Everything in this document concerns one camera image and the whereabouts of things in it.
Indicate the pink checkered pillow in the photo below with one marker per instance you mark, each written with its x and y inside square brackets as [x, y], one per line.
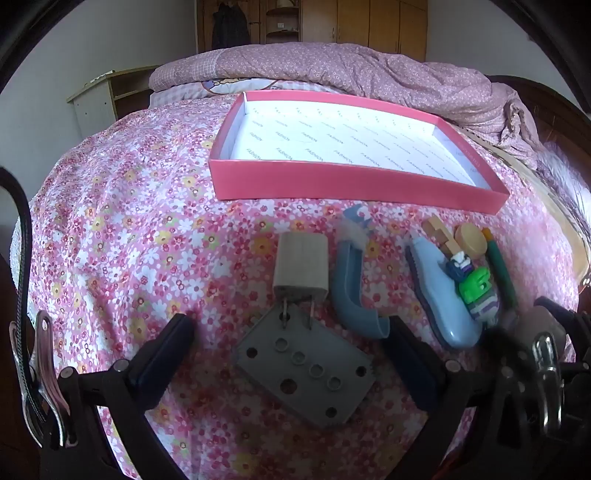
[175, 94]

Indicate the green and purple toy figure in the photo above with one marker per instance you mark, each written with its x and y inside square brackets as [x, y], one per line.
[475, 286]

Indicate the lilac fuzzy blanket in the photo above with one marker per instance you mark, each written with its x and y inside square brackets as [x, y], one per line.
[565, 180]

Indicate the floral pink bedsheet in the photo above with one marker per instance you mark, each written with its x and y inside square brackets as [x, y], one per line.
[138, 230]

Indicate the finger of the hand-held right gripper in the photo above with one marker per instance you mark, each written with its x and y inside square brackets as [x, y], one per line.
[575, 330]
[501, 346]

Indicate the metal spring clip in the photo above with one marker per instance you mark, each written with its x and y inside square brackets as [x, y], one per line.
[547, 383]
[48, 360]

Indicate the pink quilt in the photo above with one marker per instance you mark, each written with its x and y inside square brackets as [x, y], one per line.
[369, 69]

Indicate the white charger plug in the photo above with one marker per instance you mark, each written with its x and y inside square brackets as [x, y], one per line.
[300, 263]

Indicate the pale wooden bedside cabinet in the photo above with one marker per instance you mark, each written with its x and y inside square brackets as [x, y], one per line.
[97, 99]

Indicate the light blue oval case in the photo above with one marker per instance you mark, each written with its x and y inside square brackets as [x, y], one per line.
[438, 295]

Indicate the cartoon print blanket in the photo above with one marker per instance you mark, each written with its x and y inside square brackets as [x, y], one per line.
[240, 85]

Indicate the blue plastic hook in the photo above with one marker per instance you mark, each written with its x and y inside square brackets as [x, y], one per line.
[348, 277]

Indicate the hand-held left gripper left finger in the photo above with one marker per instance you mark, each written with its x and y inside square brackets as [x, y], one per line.
[157, 357]

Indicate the pink shallow cardboard box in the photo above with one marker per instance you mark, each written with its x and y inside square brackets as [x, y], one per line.
[323, 177]

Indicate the dark wooden headboard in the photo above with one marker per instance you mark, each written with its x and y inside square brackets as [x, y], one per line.
[558, 120]

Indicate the wooden corner shelf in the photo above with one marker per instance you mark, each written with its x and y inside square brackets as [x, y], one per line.
[282, 25]

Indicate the dark hanging coat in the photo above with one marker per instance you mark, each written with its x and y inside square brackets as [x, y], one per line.
[228, 25]

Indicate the wooden puzzle block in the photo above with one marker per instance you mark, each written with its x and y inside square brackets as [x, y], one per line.
[436, 230]

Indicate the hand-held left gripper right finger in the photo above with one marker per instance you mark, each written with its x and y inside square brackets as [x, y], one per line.
[415, 364]

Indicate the green patterned lighter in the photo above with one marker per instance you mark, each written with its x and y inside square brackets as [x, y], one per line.
[501, 272]

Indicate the wooden wardrobe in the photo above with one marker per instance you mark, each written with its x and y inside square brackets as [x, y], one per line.
[360, 23]

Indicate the grey plate with holes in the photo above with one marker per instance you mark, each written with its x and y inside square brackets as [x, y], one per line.
[309, 401]

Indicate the round cream tin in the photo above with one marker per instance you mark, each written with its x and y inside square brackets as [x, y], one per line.
[471, 239]

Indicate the beige bed mat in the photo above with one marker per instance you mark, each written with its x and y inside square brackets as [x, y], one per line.
[554, 212]

